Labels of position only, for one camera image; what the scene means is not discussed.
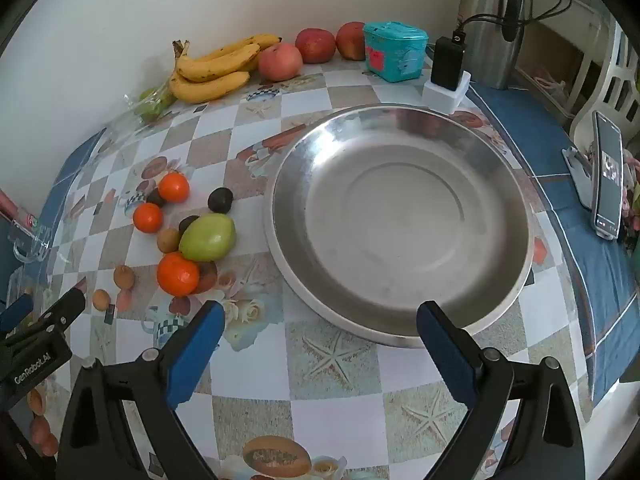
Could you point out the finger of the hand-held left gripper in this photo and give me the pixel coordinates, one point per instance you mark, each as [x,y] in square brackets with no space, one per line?
[62,310]
[17,310]

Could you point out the dark red apple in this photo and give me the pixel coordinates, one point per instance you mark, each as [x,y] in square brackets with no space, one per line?
[315,45]
[351,40]

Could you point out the white chair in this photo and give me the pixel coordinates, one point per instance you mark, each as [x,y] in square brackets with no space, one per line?
[617,77]

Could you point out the dark purple plum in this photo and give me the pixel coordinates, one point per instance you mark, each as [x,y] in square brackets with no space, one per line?
[155,197]
[187,222]
[220,200]

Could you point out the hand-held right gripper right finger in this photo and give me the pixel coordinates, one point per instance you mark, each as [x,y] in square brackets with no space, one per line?
[445,355]

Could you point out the pink red package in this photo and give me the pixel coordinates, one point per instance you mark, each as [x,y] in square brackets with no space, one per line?
[12,207]

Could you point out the black charger block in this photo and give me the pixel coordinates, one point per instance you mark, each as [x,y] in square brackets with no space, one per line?
[446,65]

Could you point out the orange tangerine with stem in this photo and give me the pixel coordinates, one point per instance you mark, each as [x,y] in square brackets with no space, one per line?
[174,187]

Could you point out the pale red apple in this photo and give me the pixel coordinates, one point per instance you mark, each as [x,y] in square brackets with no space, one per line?
[280,61]

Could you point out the checkered printed tablecloth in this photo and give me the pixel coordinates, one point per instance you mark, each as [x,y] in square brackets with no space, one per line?
[325,360]

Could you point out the teal plastic container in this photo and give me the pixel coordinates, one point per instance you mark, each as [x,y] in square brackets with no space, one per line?
[395,55]

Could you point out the green mango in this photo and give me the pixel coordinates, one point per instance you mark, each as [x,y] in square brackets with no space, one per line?
[207,237]

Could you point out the clear plastic holder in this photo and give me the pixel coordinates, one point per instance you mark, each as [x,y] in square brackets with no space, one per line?
[35,240]

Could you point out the white charging dock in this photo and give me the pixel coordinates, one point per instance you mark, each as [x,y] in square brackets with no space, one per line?
[445,101]

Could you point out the pink floral item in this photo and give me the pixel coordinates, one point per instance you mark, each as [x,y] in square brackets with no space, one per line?
[631,182]

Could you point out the yellow banana bunch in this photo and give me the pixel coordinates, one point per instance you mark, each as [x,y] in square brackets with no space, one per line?
[210,87]

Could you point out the green fruits in plastic bag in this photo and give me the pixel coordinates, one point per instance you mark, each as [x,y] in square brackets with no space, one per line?
[150,107]

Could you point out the small brown kiwi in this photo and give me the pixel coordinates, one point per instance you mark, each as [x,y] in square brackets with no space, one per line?
[101,300]
[124,277]
[167,240]

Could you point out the grey phone stand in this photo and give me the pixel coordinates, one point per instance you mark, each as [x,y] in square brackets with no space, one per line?
[577,172]

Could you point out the round steel basin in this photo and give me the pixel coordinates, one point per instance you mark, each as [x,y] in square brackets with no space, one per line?
[400,210]

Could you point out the smartphone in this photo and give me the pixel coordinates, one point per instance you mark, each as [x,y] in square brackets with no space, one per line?
[607,185]

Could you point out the steel thermos jug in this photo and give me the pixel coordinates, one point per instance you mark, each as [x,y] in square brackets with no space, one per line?
[487,35]

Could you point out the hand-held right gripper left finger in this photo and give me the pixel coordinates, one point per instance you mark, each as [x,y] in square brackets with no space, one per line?
[197,355]

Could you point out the person's left hand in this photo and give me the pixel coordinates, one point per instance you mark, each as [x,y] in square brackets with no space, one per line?
[39,427]

